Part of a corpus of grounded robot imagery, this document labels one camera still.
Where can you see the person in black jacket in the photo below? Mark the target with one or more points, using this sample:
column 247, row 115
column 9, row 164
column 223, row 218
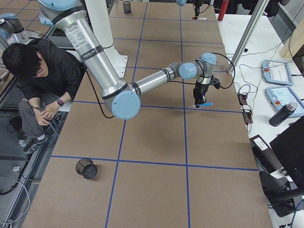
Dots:
column 49, row 77

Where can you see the teach pendant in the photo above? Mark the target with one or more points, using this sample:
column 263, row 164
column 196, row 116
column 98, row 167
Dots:
column 282, row 95
column 276, row 72

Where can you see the red marker pen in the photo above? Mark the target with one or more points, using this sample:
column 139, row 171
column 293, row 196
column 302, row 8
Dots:
column 199, row 18

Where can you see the lower teach pendant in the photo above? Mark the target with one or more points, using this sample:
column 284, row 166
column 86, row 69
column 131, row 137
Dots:
column 282, row 95

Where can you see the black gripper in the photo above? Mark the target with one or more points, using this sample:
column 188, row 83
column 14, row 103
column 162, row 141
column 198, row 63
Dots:
column 201, row 91
column 197, row 4

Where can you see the black mesh pen cup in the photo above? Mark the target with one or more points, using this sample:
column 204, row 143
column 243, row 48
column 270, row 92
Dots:
column 86, row 168
column 127, row 7

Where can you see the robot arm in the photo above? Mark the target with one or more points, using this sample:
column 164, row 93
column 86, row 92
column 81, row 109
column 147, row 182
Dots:
column 87, row 28
column 183, row 2

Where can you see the near black mesh pen cup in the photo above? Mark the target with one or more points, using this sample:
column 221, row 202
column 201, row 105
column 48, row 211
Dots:
column 86, row 168

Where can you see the far black mesh pen cup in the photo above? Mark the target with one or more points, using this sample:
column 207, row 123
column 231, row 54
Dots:
column 127, row 7

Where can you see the aluminium frame post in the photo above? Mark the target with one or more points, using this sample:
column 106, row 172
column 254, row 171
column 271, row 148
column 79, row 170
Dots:
column 255, row 17

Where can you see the dark water bottle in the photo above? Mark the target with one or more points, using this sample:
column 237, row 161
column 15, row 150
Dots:
column 286, row 111

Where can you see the upper teach pendant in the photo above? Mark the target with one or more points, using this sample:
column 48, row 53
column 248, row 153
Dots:
column 276, row 72

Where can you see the black monitor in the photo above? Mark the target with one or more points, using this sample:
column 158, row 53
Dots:
column 289, row 150

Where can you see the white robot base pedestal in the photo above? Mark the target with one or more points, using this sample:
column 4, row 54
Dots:
column 99, row 18

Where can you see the blue marker pen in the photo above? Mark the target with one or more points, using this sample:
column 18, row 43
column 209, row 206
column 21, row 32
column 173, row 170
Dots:
column 202, row 105

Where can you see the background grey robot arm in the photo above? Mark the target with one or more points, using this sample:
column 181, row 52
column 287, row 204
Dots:
column 12, row 30

